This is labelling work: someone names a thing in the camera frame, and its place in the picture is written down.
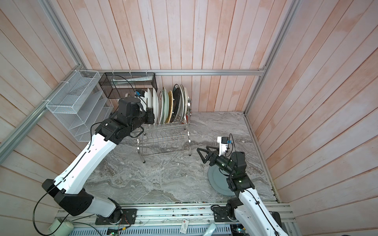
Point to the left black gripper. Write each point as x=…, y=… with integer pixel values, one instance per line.
x=150, y=113

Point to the silver metal dish rack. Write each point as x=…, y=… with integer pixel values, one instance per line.
x=163, y=138

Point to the light green flower plate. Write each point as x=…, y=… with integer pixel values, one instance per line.
x=165, y=106

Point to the white wire mesh shelf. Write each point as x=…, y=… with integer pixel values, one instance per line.
x=78, y=106

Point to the orange sunburst plate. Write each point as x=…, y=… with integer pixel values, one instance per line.
x=160, y=107
x=155, y=106

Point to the dark blue glazed plate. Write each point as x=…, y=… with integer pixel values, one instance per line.
x=176, y=101

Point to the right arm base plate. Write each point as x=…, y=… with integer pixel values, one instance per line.
x=222, y=214

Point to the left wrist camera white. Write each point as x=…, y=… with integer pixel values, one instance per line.
x=140, y=93

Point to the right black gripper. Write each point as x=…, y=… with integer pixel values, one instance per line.
x=205, y=160

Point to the cream floral plate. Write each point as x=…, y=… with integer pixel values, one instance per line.
x=187, y=101

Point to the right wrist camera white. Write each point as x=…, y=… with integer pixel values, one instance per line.
x=224, y=143

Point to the grey green large plate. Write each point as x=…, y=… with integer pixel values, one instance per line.
x=218, y=180

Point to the green rim white plate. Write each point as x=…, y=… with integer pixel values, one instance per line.
x=181, y=111

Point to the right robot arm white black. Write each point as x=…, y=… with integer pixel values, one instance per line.
x=247, y=207

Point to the white plate black rings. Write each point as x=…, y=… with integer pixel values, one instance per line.
x=148, y=98

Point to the yellow woven bamboo tray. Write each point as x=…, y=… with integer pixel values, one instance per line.
x=170, y=105

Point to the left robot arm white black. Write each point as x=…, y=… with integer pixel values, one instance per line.
x=67, y=189

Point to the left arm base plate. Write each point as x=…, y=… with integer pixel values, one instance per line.
x=128, y=216

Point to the black mesh wall basket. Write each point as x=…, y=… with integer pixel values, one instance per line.
x=117, y=85

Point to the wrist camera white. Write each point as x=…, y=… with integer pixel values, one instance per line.
x=224, y=143
x=140, y=93

